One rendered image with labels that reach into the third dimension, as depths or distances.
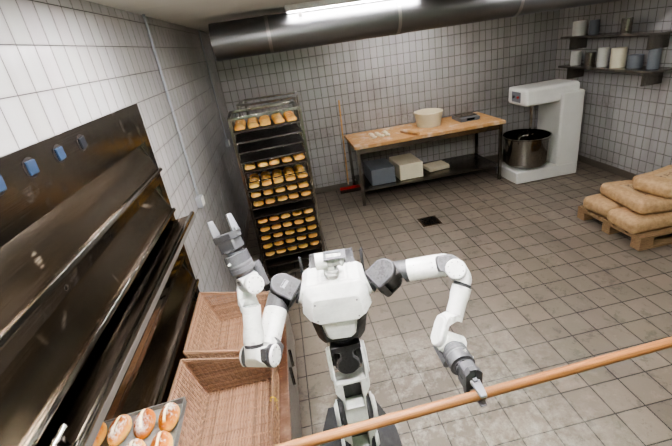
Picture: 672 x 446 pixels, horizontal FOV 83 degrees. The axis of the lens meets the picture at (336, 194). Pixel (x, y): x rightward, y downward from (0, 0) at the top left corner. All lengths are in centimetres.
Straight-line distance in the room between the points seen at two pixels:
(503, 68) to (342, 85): 258
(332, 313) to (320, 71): 463
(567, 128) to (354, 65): 312
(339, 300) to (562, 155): 517
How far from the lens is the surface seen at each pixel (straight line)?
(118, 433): 158
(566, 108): 612
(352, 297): 151
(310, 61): 578
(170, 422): 152
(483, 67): 660
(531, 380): 146
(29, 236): 148
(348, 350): 174
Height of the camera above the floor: 227
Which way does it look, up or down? 22 degrees down
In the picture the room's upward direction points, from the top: 9 degrees counter-clockwise
